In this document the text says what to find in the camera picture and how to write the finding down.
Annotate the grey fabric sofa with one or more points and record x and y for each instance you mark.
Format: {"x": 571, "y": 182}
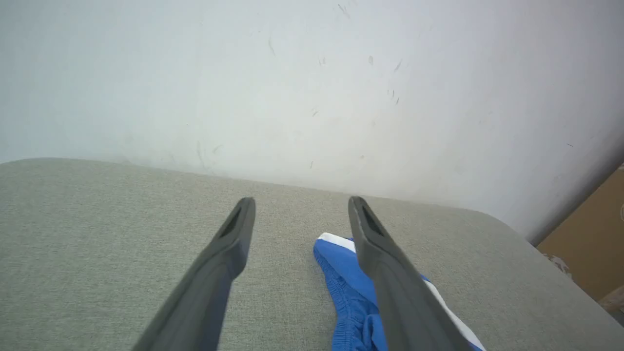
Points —
{"x": 97, "y": 253}

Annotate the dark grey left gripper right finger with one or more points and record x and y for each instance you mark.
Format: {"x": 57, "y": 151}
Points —
{"x": 390, "y": 278}

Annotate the blue garment with white stripe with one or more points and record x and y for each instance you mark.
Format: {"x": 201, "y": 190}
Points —
{"x": 353, "y": 292}

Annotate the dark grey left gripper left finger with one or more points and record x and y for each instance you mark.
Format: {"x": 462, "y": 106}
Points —
{"x": 214, "y": 282}

